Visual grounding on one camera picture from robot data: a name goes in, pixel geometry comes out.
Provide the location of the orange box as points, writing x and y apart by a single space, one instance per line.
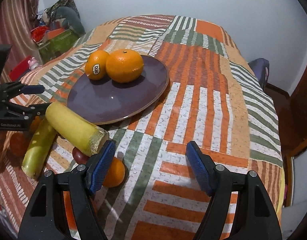
56 33

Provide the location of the red storage box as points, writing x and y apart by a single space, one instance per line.
21 67

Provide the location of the yellow corn cob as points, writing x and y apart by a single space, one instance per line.
71 125

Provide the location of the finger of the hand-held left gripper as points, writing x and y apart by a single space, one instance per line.
41 106
33 89

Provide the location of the green corn cob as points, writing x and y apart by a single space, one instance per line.
38 147

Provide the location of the dark red plum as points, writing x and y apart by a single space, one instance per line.
79 156

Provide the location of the grey stuffed cushion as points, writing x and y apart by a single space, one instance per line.
71 20

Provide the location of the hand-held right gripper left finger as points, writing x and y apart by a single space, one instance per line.
103 165

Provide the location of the blue bag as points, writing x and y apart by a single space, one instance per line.
259 72

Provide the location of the red tomato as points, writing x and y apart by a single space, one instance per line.
18 143

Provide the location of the small orange with sticker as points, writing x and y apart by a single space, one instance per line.
99 60

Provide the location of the striped curtain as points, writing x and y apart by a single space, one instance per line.
13 30

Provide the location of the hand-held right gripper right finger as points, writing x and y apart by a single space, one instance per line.
198 167

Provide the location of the green cardboard box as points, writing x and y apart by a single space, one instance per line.
58 45

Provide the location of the purple ceramic plate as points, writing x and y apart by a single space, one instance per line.
113 100

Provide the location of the pink toy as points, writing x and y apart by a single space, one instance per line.
33 63

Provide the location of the red plastic bag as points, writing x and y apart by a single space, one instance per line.
38 34

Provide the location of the wooden door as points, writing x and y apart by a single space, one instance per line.
303 110

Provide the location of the striped patchwork blanket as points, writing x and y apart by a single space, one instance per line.
193 105

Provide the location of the large orange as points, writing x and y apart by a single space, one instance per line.
123 66

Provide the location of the patterned pillow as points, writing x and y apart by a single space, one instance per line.
66 3

